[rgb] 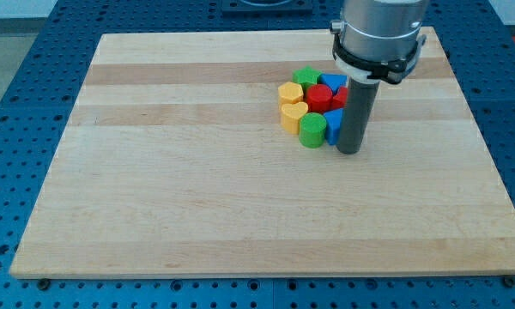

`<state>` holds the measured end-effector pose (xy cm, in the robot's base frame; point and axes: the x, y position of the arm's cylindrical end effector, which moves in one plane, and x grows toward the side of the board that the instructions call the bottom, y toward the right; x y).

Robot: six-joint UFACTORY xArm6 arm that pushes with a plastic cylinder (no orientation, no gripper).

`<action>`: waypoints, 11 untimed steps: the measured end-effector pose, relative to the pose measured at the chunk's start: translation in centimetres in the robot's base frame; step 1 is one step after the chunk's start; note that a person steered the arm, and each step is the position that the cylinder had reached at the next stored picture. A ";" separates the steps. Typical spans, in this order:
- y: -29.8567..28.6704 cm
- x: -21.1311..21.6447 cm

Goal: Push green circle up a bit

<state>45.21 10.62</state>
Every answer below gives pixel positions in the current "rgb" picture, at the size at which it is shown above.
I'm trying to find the green cylinder block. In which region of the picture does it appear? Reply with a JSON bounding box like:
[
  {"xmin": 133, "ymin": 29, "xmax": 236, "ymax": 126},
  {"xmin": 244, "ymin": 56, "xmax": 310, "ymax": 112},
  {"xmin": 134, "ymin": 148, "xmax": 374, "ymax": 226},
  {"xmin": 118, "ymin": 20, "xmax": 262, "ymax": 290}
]
[{"xmin": 299, "ymin": 112, "xmax": 327, "ymax": 148}]

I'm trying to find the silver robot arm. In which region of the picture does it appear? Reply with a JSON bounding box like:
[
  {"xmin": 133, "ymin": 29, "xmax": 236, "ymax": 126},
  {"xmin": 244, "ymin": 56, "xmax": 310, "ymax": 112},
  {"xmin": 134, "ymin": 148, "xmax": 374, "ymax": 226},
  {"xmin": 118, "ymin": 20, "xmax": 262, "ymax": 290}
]
[{"xmin": 330, "ymin": 0, "xmax": 428, "ymax": 62}]

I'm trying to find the yellow heart block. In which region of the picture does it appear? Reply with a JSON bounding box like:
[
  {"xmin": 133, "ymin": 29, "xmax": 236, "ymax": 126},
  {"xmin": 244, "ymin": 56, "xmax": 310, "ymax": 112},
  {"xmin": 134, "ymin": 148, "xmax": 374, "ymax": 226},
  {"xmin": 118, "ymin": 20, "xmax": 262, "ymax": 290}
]
[{"xmin": 281, "ymin": 101, "xmax": 308, "ymax": 135}]

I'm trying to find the yellow hexagon block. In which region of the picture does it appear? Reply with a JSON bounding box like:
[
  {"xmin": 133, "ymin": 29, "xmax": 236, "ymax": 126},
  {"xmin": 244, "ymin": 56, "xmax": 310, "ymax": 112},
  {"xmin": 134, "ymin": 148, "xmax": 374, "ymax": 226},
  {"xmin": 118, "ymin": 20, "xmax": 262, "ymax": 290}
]
[{"xmin": 277, "ymin": 82, "xmax": 304, "ymax": 108}]

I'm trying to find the wooden board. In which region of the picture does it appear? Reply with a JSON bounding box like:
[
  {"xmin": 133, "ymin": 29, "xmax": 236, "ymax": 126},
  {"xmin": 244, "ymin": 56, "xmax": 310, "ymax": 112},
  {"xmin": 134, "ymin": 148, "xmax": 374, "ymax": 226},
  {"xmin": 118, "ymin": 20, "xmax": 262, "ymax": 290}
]
[{"xmin": 9, "ymin": 27, "xmax": 515, "ymax": 279}]

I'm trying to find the red cylinder block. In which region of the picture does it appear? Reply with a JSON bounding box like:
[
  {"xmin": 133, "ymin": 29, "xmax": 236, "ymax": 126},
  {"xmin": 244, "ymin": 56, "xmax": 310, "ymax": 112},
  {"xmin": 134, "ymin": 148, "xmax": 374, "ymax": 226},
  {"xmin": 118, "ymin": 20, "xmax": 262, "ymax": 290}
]
[{"xmin": 306, "ymin": 84, "xmax": 333, "ymax": 113}]

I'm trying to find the green star block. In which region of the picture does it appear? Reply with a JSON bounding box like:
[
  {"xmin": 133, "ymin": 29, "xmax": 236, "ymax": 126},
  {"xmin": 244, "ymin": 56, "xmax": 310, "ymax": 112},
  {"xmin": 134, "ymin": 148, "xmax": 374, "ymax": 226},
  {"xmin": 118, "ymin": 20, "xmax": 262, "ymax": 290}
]
[{"xmin": 292, "ymin": 65, "xmax": 322, "ymax": 91}]

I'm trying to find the blue triangle block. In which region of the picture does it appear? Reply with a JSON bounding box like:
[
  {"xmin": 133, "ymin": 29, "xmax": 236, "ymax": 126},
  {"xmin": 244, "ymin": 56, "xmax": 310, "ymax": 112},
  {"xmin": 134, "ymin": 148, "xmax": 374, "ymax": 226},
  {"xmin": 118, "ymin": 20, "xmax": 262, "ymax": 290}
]
[{"xmin": 318, "ymin": 73, "xmax": 348, "ymax": 94}]

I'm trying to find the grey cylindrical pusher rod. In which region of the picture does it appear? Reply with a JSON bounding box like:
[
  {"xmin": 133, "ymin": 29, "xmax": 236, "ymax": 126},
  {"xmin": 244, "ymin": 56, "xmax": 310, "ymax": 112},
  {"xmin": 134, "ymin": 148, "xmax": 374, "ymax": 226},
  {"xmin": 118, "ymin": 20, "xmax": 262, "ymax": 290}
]
[{"xmin": 336, "ymin": 79, "xmax": 379, "ymax": 155}]

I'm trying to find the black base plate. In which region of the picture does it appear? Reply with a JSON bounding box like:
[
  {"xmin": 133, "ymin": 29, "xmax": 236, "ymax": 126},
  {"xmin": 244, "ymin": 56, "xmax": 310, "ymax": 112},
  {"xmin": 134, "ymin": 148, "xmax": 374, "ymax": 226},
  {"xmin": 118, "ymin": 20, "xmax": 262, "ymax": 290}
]
[{"xmin": 220, "ymin": 0, "xmax": 313, "ymax": 15}]

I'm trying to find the black clamp ring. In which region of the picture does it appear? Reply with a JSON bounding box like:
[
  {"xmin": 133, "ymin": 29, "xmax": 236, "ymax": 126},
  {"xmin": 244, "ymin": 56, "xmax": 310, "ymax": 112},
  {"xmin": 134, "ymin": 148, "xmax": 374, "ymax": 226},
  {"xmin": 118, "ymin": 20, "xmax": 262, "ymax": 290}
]
[{"xmin": 331, "ymin": 32, "xmax": 427, "ymax": 85}]

